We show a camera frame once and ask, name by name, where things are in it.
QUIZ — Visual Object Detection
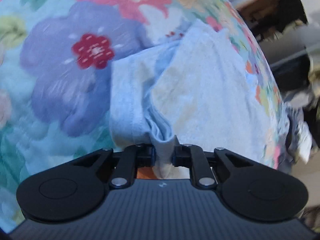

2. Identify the grey cat face t-shirt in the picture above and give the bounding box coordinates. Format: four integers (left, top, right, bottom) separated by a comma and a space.
109, 20, 277, 179

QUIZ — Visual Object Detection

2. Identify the white floral folded garment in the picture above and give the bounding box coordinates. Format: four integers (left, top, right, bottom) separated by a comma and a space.
297, 121, 313, 164

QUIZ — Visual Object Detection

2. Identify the floral bed sheet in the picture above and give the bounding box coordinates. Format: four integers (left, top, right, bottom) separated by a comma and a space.
1, 0, 288, 232

